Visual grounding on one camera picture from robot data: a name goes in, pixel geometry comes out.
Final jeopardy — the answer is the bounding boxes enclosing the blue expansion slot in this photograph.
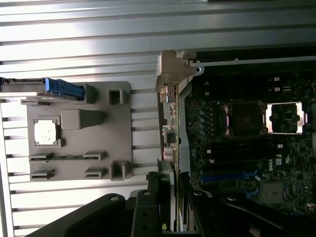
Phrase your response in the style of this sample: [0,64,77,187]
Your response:
[201,172,260,182]

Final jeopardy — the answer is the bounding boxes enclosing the CPU socket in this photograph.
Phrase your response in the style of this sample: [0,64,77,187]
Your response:
[221,100,269,137]

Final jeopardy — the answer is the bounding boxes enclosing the grey plastic parts rack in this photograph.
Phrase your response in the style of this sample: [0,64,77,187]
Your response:
[21,81,134,182]

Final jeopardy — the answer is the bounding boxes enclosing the green motherboard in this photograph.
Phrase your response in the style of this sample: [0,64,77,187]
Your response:
[186,71,316,215]

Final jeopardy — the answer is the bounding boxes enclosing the open grey PC case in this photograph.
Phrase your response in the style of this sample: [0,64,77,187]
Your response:
[179,48,316,224]

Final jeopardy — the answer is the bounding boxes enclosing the silver CPU chip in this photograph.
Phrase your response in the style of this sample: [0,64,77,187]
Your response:
[34,120,58,146]

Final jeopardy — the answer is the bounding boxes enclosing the blue disk caddy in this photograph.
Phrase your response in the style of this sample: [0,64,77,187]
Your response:
[0,77,85,100]

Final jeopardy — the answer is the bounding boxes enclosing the grey chipset heatsink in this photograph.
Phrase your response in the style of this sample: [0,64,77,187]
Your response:
[261,181,284,205]

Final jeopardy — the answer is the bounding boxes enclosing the silver hard disk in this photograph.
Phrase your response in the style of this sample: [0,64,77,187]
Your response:
[1,78,46,94]

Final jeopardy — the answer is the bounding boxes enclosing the green RAM stick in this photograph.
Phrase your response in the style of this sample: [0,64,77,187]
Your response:
[46,154,86,160]

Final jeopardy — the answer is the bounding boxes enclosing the metal socket cover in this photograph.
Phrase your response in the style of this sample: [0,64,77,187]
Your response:
[268,102,310,136]

